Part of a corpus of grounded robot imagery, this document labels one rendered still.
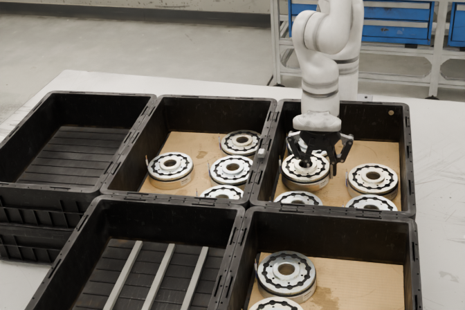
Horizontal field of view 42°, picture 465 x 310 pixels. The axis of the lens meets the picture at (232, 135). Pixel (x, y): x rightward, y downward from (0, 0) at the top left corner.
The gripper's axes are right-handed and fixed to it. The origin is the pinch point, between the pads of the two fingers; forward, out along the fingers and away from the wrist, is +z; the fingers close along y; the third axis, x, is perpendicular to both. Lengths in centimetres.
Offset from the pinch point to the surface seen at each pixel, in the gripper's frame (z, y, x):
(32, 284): 17, 59, 25
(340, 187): 4.5, -4.2, 0.1
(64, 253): -5, 40, 37
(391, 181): 1.7, -14.7, 0.4
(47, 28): 85, 229, -270
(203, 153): 4.3, 28.8, -8.9
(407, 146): -5.4, -17.5, -2.6
